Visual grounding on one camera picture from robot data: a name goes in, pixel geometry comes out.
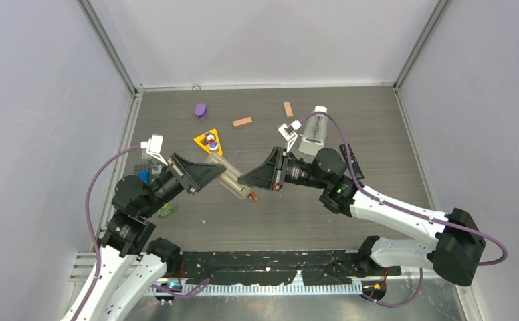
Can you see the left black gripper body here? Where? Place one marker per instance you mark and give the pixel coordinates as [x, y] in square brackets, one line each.
[177, 171]

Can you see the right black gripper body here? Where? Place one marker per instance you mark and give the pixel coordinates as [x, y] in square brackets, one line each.
[281, 172]

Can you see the white printed card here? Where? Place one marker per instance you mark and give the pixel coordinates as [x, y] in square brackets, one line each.
[229, 178]

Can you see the black remote control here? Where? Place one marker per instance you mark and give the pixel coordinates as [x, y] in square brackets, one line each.
[347, 152]

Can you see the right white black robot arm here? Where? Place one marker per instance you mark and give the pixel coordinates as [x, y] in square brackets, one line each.
[446, 243]

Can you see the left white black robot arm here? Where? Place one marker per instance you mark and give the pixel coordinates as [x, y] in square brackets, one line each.
[128, 262]

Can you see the yellow triangular toy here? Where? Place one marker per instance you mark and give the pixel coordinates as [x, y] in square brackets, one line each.
[210, 142]

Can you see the green toy piece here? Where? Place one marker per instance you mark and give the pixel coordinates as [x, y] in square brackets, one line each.
[164, 211]

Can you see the grey building plate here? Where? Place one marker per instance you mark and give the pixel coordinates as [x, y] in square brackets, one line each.
[153, 167]

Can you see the blue building brick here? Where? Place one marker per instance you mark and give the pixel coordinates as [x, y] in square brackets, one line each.
[145, 176]

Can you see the white metronome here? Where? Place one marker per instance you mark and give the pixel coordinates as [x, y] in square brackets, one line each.
[314, 135]

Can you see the small clear grey tile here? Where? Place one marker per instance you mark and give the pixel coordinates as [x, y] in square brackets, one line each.
[145, 155]

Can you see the purple plastic cap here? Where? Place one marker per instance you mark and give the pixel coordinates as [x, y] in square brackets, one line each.
[200, 111]

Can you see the upright orange wooden block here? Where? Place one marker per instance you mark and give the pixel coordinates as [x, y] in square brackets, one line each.
[288, 110]

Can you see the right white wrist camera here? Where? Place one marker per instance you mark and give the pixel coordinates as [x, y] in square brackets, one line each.
[289, 134]

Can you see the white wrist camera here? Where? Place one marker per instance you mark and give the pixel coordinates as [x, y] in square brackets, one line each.
[289, 134]
[153, 147]

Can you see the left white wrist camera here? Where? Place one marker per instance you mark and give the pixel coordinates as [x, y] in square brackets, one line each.
[153, 147]

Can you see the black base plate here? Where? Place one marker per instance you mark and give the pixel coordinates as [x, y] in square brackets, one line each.
[273, 268]

